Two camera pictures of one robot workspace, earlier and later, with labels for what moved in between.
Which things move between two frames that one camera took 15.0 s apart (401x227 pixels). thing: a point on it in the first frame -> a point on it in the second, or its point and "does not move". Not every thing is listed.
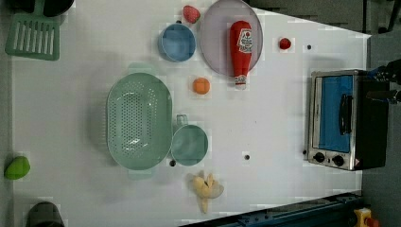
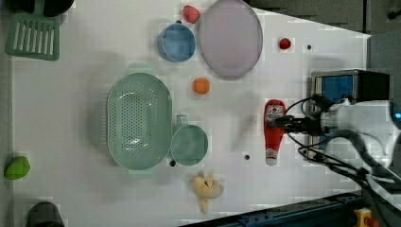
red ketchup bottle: [241, 47] -> [272, 135]
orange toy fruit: [200, 86] does not move
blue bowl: [177, 43] does not move
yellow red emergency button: [363, 218] does not move
